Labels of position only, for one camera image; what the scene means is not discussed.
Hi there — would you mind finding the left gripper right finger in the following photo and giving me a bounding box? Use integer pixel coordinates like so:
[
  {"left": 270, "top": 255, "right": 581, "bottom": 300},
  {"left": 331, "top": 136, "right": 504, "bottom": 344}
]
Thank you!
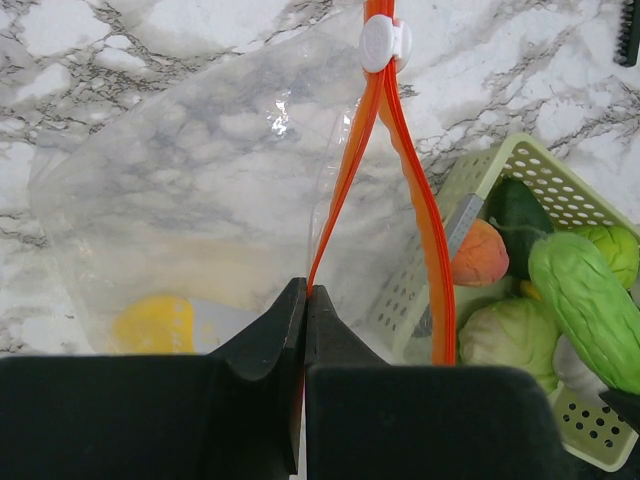
[{"left": 305, "top": 286, "right": 570, "bottom": 479}]

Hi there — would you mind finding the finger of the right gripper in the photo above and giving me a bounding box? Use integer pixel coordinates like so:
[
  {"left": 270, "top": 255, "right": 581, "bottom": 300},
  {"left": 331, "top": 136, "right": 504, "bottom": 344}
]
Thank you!
[{"left": 598, "top": 388, "right": 639, "bottom": 433}]

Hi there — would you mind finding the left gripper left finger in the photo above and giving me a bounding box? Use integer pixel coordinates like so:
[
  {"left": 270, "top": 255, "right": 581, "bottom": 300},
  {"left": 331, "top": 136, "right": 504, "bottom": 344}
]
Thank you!
[{"left": 1, "top": 278, "right": 306, "bottom": 479}]

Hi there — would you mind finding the green toy cucumber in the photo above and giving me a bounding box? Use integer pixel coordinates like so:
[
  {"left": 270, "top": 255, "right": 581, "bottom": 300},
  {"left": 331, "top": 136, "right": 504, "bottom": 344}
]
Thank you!
[{"left": 528, "top": 231, "right": 639, "bottom": 395}]

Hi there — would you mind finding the yellow toy pear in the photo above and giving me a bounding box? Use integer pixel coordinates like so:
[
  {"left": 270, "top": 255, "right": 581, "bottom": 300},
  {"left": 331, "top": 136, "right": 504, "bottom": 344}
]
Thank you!
[{"left": 113, "top": 295, "right": 195, "bottom": 354}]

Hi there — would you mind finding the pale green toy lettuce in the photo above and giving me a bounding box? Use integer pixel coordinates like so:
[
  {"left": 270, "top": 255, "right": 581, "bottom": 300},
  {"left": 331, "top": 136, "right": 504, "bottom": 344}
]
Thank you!
[{"left": 458, "top": 298, "right": 560, "bottom": 394}]

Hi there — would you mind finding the orange toy peach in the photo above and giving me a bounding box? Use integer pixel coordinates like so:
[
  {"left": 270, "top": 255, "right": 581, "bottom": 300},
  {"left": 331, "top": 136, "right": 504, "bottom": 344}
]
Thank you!
[{"left": 451, "top": 219, "right": 509, "bottom": 287}]

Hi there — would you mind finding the clear zip top bag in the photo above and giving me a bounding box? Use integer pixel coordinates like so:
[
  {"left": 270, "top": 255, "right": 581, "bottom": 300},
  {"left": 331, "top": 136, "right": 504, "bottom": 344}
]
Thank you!
[{"left": 29, "top": 1, "right": 456, "bottom": 365}]

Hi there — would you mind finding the white toy mushroom cluster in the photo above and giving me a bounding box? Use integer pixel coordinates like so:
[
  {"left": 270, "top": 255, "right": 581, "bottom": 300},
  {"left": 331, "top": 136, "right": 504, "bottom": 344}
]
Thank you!
[{"left": 553, "top": 335, "right": 608, "bottom": 399}]

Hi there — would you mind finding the pale green plastic basket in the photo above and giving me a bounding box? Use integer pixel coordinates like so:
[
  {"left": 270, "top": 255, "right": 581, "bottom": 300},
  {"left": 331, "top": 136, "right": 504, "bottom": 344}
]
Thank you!
[{"left": 364, "top": 134, "right": 639, "bottom": 479}]

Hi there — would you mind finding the bright green toy cabbage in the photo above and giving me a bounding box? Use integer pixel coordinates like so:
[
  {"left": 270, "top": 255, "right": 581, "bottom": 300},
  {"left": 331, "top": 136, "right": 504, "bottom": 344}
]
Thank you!
[{"left": 573, "top": 226, "right": 639, "bottom": 290}]

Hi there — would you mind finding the dark green toy avocado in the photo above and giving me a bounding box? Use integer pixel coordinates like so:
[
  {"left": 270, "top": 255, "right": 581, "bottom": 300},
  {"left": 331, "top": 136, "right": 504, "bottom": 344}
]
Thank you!
[{"left": 487, "top": 177, "right": 554, "bottom": 280}]

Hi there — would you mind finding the small black comb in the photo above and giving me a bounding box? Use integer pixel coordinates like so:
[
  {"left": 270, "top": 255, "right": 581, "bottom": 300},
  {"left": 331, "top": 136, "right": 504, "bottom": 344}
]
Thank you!
[{"left": 614, "top": 0, "right": 640, "bottom": 68}]

